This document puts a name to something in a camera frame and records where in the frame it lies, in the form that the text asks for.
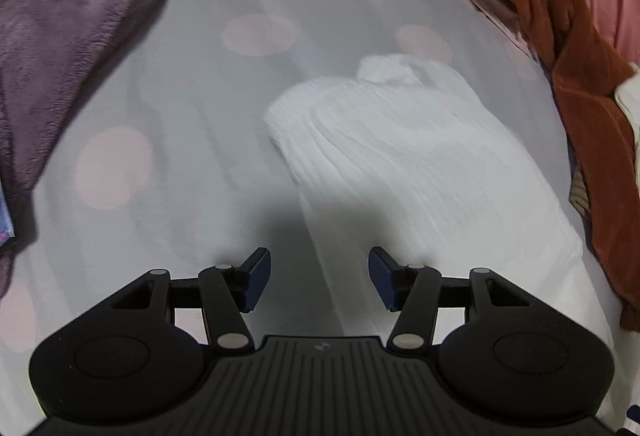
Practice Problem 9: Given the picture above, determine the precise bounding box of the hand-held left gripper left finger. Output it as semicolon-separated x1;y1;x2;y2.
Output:
107;247;272;350

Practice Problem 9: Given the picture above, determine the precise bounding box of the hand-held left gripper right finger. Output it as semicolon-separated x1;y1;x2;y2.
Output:
368;246;534;350

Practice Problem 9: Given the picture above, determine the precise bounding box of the white textured garment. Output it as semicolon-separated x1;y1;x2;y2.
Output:
264;54;617;427

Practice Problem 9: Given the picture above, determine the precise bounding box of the grey pink-dotted bed sheet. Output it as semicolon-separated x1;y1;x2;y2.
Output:
0;0;640;436

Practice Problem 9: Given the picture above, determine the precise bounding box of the striped cloth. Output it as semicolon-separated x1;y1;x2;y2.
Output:
569;161;594;217

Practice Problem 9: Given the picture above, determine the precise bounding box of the blue pink printed item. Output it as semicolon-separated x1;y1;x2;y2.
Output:
0;181;15;247

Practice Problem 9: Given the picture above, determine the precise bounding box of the brown fleece garment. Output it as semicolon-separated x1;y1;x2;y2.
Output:
389;0;640;332

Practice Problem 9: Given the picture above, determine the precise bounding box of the purple fleece blanket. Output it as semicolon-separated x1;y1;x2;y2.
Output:
0;0;177;297

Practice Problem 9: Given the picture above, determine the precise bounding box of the small white cloth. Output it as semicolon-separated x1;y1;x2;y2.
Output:
614;64;640;152

